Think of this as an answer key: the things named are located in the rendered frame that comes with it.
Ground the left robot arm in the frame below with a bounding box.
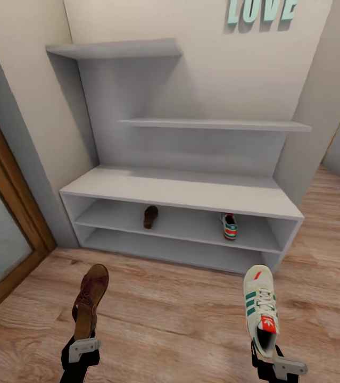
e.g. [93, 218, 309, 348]
[60, 330, 103, 383]

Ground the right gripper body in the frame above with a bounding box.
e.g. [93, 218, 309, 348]
[257, 360, 298, 383]

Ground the sandal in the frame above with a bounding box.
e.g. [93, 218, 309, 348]
[144, 205, 159, 230]
[71, 264, 109, 341]

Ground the gym shoe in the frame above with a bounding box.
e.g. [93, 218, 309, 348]
[244, 264, 279, 359]
[219, 212, 237, 240]

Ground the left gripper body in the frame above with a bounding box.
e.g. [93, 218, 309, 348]
[60, 349, 100, 383]

